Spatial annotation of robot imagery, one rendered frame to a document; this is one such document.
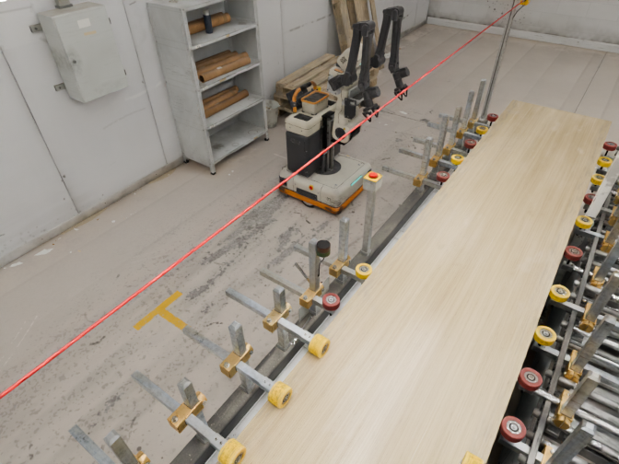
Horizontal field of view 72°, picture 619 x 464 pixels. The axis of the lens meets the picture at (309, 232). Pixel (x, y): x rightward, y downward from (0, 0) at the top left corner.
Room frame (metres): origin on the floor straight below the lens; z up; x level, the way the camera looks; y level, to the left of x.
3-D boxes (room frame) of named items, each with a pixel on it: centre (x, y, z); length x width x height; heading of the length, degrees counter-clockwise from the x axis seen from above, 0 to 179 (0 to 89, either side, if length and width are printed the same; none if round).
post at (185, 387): (0.74, 0.42, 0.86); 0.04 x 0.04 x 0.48; 54
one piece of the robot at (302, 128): (3.42, -0.09, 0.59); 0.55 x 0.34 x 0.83; 144
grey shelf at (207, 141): (4.18, 0.89, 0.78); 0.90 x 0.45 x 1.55; 144
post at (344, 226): (1.55, -0.17, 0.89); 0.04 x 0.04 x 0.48; 54
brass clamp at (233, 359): (0.92, 0.29, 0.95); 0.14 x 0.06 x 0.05; 144
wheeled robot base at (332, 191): (3.36, -0.16, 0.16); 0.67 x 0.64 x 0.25; 54
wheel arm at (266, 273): (1.36, 0.07, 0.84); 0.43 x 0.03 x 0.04; 54
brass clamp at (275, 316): (1.12, 0.14, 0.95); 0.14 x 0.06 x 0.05; 144
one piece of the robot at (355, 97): (3.19, -0.40, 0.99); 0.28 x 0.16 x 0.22; 144
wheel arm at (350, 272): (1.55, -0.10, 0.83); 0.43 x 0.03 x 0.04; 54
